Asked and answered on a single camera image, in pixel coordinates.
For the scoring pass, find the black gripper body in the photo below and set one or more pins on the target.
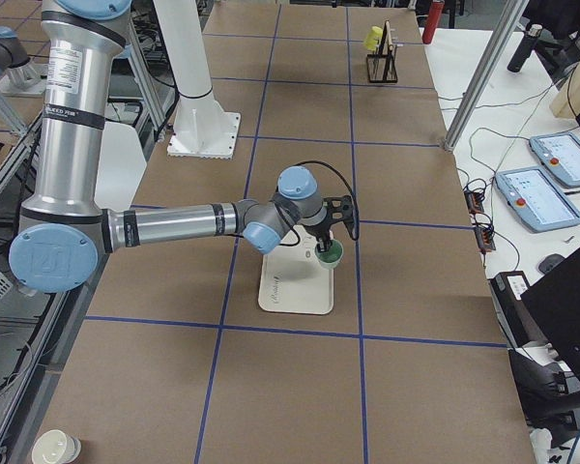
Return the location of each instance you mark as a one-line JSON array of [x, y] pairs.
[[322, 233]]

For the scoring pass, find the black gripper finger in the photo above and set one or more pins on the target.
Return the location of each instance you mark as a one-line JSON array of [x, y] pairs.
[[324, 244]]

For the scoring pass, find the pale green plastic cup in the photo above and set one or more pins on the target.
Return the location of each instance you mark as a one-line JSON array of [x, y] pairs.
[[329, 258]]

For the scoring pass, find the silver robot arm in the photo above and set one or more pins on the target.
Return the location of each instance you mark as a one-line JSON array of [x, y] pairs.
[[20, 76], [81, 206]]

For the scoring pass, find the cream rabbit print tray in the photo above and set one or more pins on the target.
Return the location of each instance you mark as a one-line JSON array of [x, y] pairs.
[[292, 279]]

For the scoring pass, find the yellow plastic cup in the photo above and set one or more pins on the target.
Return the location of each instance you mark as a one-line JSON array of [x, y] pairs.
[[373, 38]]

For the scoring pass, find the paper coffee cup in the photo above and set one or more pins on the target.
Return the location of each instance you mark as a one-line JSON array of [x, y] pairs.
[[55, 447]]

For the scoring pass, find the near blue teach pendant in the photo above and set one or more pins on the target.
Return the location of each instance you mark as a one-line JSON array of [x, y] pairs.
[[537, 200]]

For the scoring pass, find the blue teach pendant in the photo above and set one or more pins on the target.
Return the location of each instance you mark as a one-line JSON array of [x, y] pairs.
[[537, 200], [559, 153]]

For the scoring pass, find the black computer mouse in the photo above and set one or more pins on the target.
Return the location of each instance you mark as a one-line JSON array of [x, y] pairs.
[[549, 263]]

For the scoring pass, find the black laptop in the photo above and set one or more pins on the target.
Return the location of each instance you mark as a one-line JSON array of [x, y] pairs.
[[554, 303]]

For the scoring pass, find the far blue teach pendant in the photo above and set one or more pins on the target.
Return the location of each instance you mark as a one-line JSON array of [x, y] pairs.
[[559, 153]]

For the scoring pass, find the red cylinder bottle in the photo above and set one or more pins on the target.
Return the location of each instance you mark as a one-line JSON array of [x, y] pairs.
[[432, 21]]

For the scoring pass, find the black thermos bottle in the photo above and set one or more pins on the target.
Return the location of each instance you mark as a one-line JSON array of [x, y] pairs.
[[524, 49]]

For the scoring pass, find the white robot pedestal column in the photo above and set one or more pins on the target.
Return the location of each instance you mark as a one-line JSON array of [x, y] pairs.
[[201, 128]]

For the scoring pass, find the black wire cup rack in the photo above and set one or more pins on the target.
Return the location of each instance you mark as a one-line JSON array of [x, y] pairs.
[[381, 64]]

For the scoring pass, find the aluminium frame post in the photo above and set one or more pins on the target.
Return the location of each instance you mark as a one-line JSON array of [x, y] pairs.
[[490, 57]]

